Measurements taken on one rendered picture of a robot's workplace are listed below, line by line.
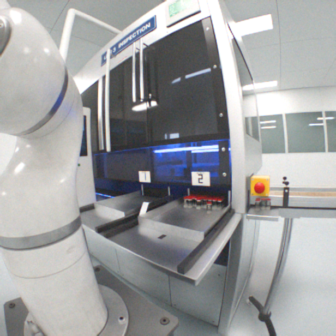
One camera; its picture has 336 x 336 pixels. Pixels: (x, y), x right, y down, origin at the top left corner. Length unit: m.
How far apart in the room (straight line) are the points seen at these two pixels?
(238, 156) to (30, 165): 0.61
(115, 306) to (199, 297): 0.78
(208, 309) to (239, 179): 0.80
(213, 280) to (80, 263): 0.77
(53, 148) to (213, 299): 0.99
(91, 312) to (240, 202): 0.59
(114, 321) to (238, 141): 0.64
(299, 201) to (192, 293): 0.76
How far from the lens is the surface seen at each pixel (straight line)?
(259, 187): 0.61
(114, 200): 0.94
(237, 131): 0.65
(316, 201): 0.79
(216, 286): 0.94
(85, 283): 0.24
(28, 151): 0.26
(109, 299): 0.36
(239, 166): 0.65
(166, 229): 0.53
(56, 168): 0.21
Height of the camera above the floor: 1.13
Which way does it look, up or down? 4 degrees down
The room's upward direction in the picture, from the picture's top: 4 degrees counter-clockwise
